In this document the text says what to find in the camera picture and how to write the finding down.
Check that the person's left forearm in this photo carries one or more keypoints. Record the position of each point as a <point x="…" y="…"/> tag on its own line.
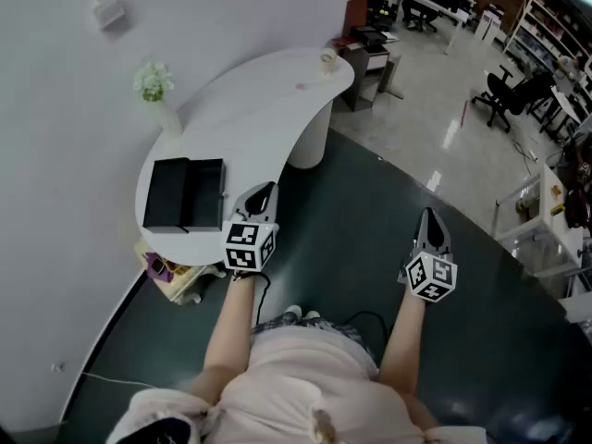
<point x="233" y="322"/>

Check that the white work table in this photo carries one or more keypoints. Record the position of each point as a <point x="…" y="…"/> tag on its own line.
<point x="546" y="220"/>

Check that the black printer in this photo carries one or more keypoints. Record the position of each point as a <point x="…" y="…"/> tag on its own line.
<point x="369" y="35"/>

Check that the black box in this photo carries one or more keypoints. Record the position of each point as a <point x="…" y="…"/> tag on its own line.
<point x="185" y="194"/>

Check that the brown cabinet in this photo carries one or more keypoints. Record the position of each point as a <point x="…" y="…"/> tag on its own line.
<point x="367" y="67"/>

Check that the person's right forearm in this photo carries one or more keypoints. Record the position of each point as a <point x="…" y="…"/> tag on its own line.
<point x="404" y="340"/>

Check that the purple pouch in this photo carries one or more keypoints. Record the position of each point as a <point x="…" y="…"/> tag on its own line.
<point x="157" y="266"/>

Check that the white vase with white flowers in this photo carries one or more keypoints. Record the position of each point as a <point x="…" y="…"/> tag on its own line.
<point x="155" y="86"/>

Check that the cream storage rack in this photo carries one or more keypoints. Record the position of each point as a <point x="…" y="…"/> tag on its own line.
<point x="185" y="280"/>

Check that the white shelving unit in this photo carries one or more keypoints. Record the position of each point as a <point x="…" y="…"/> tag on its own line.
<point x="546" y="30"/>

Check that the black office chair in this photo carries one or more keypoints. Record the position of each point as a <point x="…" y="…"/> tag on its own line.
<point x="509" y="95"/>

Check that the white candle jar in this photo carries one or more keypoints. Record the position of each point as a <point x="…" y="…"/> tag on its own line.
<point x="328" y="62"/>

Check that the white table pedestal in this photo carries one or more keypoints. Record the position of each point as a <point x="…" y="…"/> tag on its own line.
<point x="312" y="137"/>

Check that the person's white shoes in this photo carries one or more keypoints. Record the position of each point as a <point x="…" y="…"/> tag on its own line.
<point x="300" y="313"/>

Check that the white wall conduit box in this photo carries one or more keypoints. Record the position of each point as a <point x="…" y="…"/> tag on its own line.
<point x="110" y="12"/>

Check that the person's pink top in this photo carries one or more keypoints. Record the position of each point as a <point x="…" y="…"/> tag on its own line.
<point x="300" y="386"/>

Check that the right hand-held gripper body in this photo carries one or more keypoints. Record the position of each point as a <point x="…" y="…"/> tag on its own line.
<point x="432" y="266"/>

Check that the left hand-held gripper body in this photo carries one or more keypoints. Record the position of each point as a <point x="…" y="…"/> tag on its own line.
<point x="252" y="211"/>

